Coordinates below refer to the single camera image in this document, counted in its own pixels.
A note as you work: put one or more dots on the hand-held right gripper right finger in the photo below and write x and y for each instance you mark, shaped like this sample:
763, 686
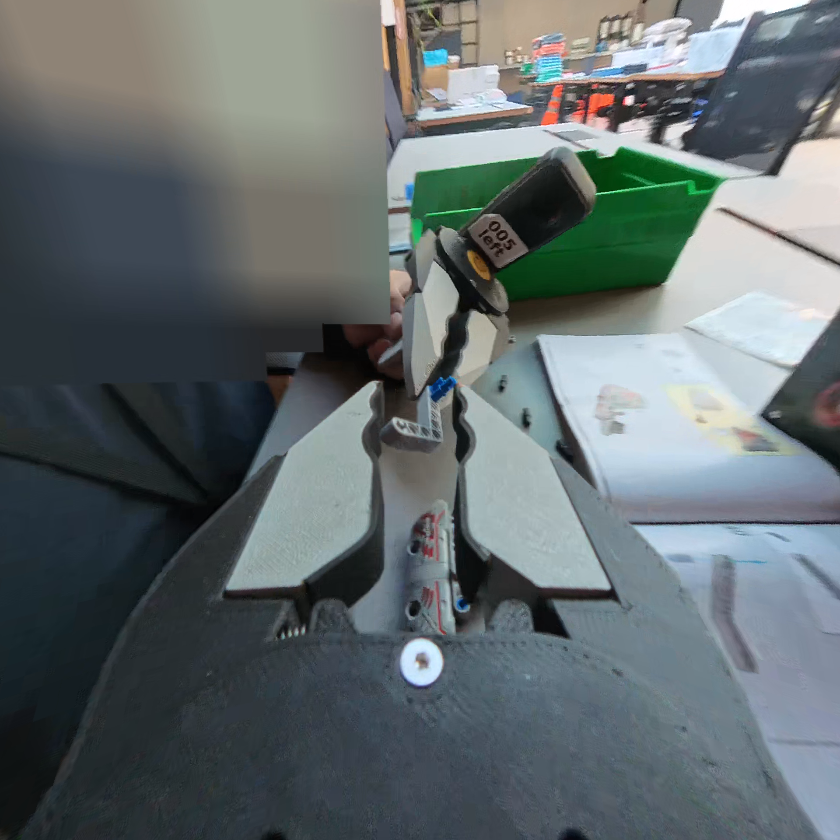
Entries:
525, 518

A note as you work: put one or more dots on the person's left hand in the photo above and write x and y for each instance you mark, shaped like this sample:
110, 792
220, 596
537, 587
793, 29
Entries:
397, 295

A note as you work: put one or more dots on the stack of colourful boxes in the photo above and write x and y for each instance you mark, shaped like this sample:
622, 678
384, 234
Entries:
548, 56

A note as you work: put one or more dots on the toy truck set box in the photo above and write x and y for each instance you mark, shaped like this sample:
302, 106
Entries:
810, 394

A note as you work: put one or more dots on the wooden post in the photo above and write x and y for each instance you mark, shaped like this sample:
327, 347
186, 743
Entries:
403, 52

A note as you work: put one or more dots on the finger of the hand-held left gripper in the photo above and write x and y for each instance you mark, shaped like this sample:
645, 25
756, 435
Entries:
433, 315
485, 344

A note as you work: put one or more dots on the sticker sheet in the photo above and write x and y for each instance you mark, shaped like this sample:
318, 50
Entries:
754, 325

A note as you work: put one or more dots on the grey red-stickered toy panel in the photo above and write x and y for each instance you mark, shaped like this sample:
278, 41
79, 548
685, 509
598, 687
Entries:
430, 551

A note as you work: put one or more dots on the grey angled toy beam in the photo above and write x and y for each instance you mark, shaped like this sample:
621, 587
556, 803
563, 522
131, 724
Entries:
410, 436

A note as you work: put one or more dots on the small background table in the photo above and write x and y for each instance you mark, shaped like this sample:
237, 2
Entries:
472, 115

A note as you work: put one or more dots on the black mesh office chair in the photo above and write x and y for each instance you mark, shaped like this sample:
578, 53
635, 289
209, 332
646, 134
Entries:
754, 79

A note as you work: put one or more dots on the orange traffic cone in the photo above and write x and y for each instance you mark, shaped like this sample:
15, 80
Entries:
553, 105

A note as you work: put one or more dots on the open instruction booklet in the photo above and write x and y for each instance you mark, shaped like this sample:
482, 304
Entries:
656, 407

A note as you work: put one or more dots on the long wooden background table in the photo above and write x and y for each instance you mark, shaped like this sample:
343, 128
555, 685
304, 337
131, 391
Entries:
623, 75

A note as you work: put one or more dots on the blue toy connector pin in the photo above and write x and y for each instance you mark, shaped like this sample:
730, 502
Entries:
441, 388

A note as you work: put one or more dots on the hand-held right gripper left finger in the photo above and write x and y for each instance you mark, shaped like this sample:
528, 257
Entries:
308, 512

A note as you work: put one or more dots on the green plastic bin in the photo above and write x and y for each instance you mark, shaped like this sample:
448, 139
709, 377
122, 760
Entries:
590, 249

